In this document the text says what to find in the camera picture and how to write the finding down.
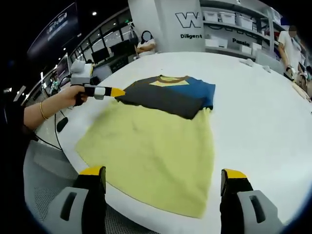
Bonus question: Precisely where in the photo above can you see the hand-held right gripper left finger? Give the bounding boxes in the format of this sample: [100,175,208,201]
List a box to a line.
[52,166,107,234]

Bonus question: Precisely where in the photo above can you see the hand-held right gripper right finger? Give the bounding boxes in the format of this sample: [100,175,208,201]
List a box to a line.
[219,168,285,234]

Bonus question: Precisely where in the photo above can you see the yellow blue black garment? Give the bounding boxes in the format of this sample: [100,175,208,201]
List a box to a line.
[75,75,216,219]

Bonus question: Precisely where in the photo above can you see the person's left hand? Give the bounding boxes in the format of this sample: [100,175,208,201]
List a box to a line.
[48,85,86,119]

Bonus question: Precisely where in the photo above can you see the black computer monitor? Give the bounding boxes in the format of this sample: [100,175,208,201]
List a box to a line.
[111,40,137,59]
[91,47,111,64]

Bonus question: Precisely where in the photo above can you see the dark reception counter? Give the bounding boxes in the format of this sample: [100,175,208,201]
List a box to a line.
[94,55,138,81]

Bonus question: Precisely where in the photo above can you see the grey mesh office chair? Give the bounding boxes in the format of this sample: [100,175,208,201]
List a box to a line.
[23,140,108,234]

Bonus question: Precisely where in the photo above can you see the dark hanging banner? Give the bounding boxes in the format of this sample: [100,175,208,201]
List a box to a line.
[26,2,79,60]

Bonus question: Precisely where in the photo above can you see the round ceiling downlights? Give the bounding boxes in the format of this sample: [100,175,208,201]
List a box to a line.
[57,11,98,60]

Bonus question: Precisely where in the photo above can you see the person's black shirt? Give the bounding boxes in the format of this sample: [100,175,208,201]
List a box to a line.
[0,102,38,147]

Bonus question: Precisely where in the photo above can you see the white lidded storage bin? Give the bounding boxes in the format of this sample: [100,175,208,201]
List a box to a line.
[220,12,236,24]
[235,14,254,28]
[203,11,219,22]

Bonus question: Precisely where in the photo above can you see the grey metal shelf unit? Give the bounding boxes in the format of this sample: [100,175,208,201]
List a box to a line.
[199,0,281,59]

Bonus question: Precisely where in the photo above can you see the light grey box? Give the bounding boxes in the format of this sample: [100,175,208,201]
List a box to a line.
[254,51,285,75]

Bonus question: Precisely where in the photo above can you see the gold bracelet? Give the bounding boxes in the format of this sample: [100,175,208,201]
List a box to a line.
[39,101,50,120]

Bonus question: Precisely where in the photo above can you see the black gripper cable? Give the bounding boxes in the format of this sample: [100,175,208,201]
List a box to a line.
[36,111,64,150]

